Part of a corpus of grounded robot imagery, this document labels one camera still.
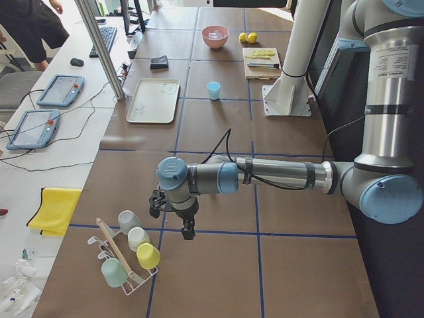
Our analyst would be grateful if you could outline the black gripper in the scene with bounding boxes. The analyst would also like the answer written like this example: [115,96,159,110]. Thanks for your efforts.
[174,198,199,240]

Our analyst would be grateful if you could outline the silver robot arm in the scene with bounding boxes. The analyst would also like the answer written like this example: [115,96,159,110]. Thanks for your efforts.
[149,1,423,240]

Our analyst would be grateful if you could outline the yellow cup on rack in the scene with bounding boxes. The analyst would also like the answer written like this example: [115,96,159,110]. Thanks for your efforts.
[136,242,160,270]

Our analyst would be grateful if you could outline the white cup on rack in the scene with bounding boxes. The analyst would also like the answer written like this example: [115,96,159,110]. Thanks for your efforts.
[127,227,150,252]

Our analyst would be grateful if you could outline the grey cup on rack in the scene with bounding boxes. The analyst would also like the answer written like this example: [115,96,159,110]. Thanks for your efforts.
[118,210,142,235]

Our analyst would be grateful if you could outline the green cup on rack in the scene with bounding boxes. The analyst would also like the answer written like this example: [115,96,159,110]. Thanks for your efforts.
[101,258,128,288]

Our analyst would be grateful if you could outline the light blue cup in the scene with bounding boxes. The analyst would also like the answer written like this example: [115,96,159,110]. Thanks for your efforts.
[207,81,221,100]

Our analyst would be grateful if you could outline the pink bowl of ice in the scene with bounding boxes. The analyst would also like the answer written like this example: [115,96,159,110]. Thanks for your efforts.
[201,25,229,49]

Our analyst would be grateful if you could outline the yellow towel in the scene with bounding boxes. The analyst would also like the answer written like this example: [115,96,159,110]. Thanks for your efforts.
[26,187,82,237]

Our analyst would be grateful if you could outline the cream bear tray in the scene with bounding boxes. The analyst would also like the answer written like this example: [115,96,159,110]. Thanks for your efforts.
[126,78,180,124]

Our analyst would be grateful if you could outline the grey folded cloth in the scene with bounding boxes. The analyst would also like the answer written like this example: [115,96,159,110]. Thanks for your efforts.
[150,55,169,70]

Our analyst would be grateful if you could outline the crumpled white plastic wrap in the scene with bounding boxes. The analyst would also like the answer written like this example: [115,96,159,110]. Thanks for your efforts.
[1,259,42,316]

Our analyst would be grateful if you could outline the lower teach pendant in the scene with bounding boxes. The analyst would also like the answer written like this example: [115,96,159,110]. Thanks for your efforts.
[6,109,60,150]

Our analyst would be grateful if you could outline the teach pendant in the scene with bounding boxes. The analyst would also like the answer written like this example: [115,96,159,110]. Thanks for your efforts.
[6,109,60,150]
[36,74,85,107]

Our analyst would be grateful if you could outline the wooden cutting board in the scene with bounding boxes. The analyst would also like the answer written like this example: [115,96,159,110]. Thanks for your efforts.
[242,48,282,80]

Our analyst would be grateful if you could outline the yellow plastic knife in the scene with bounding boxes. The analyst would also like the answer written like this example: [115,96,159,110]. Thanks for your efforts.
[244,55,271,60]

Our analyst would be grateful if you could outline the upper teach pendant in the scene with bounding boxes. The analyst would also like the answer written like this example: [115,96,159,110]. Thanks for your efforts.
[36,74,85,107]

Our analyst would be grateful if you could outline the lemon slices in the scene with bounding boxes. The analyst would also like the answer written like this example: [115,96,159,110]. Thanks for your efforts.
[252,50,275,56]

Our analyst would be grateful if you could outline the lemon far from board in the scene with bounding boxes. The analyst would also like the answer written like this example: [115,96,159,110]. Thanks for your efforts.
[238,32,247,43]

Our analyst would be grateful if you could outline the lemon near board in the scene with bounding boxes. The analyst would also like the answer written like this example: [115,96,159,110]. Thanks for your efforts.
[246,32,258,44]

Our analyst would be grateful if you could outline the black computer mouse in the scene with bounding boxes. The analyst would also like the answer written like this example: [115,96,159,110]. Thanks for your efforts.
[70,58,84,67]

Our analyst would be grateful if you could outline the black keyboard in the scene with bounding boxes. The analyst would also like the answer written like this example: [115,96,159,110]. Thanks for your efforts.
[89,26,117,58]

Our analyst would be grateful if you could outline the person in black shorts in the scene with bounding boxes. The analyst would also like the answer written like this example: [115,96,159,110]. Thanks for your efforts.
[1,1,69,72]

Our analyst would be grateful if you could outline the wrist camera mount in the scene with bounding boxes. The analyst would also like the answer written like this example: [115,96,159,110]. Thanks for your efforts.
[149,189,166,219]

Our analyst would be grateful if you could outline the white wire cup rack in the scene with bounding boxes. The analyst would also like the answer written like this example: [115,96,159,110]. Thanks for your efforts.
[87,217,158,296]

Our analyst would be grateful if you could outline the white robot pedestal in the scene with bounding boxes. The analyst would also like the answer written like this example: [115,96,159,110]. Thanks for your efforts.
[262,0,331,117]

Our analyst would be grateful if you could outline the aluminium frame post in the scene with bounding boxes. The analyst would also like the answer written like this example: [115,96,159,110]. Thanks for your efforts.
[75,0,125,101]

